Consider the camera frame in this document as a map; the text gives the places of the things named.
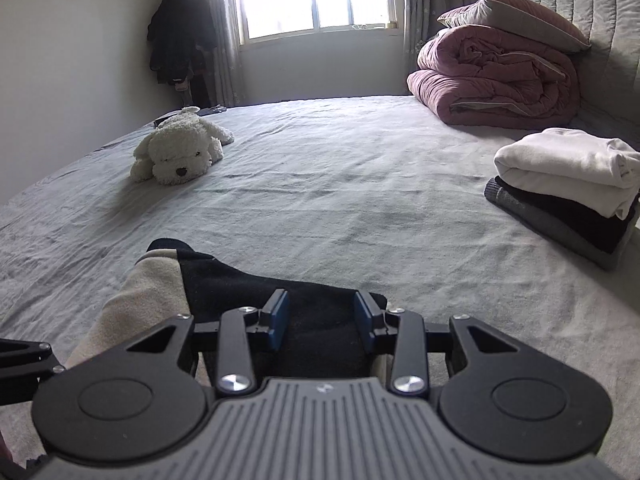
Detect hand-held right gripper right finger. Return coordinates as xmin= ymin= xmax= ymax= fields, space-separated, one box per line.
xmin=354 ymin=291 xmax=519 ymax=395

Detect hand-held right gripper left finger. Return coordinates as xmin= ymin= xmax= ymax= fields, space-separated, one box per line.
xmin=125 ymin=289 xmax=291 ymax=395

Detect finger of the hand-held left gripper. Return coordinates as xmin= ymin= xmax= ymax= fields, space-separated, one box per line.
xmin=0 ymin=339 xmax=66 ymax=407

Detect beige and black printed sweatshirt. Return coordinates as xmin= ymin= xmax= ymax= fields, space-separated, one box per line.
xmin=65 ymin=239 xmax=388 ymax=396

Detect dark hanging clothes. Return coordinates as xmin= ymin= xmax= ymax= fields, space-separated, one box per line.
xmin=146 ymin=0 xmax=218 ymax=106

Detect white plush dog toy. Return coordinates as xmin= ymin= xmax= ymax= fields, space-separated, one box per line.
xmin=131 ymin=106 xmax=235 ymax=186

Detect grey folded garment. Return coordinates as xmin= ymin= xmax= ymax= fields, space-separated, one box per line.
xmin=484 ymin=177 xmax=628 ymax=272

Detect black folded garment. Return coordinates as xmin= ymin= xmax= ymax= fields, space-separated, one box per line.
xmin=492 ymin=176 xmax=636 ymax=255

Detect white folded garment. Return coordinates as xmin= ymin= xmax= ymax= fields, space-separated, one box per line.
xmin=494 ymin=127 xmax=640 ymax=219

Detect pink folded quilt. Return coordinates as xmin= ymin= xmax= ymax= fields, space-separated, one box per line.
xmin=406 ymin=24 xmax=581 ymax=128

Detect grey patterned curtain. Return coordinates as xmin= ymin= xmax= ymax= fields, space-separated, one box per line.
xmin=400 ymin=0 xmax=476 ymax=96
xmin=200 ymin=0 xmax=246 ymax=107

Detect pink and grey pillow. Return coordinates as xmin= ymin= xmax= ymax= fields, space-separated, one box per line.
xmin=437 ymin=0 xmax=592 ymax=53

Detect grey quilted headboard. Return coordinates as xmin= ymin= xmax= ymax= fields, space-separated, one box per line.
xmin=520 ymin=0 xmax=640 ymax=161

